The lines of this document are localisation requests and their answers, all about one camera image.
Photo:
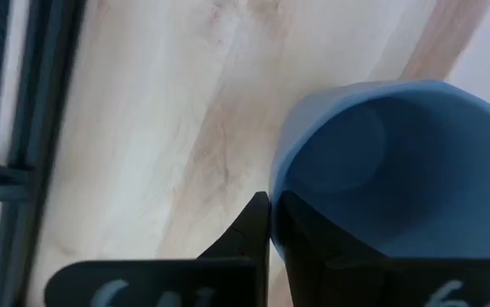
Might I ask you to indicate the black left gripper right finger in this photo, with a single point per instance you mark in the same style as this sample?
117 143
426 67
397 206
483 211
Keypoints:
355 285

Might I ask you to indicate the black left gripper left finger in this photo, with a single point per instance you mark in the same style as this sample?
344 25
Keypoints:
236 281

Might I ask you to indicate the grey-blue mug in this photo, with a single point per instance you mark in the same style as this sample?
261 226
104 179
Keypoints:
398 170

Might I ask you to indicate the black table frame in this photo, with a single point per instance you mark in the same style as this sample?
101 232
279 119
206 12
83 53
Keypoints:
53 85

